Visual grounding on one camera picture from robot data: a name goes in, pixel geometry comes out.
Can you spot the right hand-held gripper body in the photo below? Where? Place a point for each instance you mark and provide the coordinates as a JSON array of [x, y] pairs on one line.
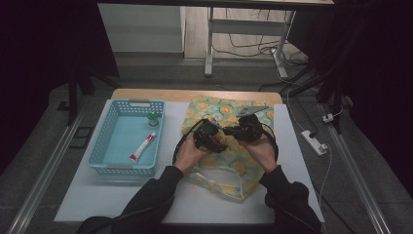
[[250, 128]]

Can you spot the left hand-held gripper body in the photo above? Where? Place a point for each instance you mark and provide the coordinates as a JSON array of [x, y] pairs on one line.
[[204, 135]]

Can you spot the floral yellow green cloth bag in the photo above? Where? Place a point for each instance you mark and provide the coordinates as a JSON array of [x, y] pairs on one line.
[[227, 169]]

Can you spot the small bottle with green cap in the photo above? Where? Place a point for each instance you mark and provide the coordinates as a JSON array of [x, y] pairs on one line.
[[153, 118]]

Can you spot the red and white tube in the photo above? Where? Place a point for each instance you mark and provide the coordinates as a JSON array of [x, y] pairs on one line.
[[142, 147]]

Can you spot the light blue plastic basket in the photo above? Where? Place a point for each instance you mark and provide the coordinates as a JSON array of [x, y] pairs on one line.
[[130, 146]]

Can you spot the person's left hand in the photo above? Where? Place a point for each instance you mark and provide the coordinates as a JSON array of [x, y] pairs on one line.
[[190, 156]]

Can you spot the person's right hand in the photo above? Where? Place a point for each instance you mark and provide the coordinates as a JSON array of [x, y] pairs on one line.
[[261, 152]]

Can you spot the black plug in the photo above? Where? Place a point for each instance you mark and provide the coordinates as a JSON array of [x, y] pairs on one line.
[[313, 133]]

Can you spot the white power strip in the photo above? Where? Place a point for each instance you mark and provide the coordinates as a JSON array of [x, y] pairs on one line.
[[313, 142]]

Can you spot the small white adapter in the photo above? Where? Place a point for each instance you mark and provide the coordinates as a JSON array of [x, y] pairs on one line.
[[328, 117]]

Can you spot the black metal stand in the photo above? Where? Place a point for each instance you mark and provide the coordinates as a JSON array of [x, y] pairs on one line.
[[337, 91], [73, 97]]

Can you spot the black floor plate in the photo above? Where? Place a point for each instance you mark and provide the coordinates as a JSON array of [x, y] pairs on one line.
[[82, 136]]

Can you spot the grey cabinet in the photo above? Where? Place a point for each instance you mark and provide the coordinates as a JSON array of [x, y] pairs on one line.
[[142, 29]]

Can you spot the white board mat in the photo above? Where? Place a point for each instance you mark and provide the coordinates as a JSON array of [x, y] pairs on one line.
[[97, 198]]

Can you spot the white metal desk frame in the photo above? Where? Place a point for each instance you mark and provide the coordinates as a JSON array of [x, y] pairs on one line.
[[246, 26]]

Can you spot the aluminium rail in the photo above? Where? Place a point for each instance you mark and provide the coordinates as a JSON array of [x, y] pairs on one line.
[[45, 172], [357, 172]]

